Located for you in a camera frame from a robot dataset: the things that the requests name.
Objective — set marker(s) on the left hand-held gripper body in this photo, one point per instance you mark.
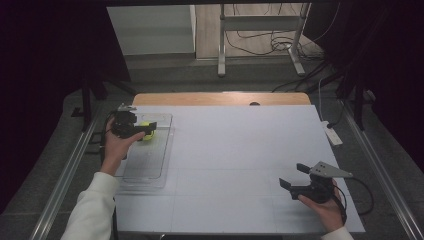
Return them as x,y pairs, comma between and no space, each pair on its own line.
124,125

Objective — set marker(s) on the black stand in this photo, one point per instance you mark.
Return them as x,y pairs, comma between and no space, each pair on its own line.
358,100
87,103

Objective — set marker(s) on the grey metal desk frame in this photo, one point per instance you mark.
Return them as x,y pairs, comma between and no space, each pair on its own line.
260,23

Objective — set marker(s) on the person's right white sleeve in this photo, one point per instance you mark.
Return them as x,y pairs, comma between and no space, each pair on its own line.
338,234

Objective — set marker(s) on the yellow tennis ball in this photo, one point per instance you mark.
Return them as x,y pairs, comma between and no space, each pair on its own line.
148,135

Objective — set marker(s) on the white cabinet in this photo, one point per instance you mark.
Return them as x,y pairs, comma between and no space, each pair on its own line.
150,30

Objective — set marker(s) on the person's left white sleeve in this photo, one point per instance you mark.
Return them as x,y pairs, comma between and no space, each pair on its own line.
90,210

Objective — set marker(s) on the metal floor rail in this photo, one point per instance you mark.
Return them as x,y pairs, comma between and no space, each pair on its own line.
66,173
383,180

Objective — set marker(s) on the clear plastic container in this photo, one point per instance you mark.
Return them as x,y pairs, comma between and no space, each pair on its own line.
150,160

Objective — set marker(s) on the person's right hand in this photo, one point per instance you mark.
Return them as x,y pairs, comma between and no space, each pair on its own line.
325,213

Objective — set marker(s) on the dark curtain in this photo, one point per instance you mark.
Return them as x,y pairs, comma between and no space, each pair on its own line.
40,66
393,66

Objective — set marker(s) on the white board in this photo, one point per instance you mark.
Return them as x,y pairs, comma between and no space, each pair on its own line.
233,150

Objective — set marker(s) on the person's white sleeve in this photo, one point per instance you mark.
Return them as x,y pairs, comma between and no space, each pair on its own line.
338,234
90,210

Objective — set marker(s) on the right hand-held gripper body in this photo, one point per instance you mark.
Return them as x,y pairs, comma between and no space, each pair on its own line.
316,191

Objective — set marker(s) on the black floor socket plate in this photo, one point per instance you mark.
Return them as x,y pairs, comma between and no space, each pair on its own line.
93,145

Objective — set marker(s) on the white power strip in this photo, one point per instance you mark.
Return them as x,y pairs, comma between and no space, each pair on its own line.
331,133

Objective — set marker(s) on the wooden table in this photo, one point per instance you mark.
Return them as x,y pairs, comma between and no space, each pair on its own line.
206,99

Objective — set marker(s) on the person's left hand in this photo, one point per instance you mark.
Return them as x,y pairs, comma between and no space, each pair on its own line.
115,150

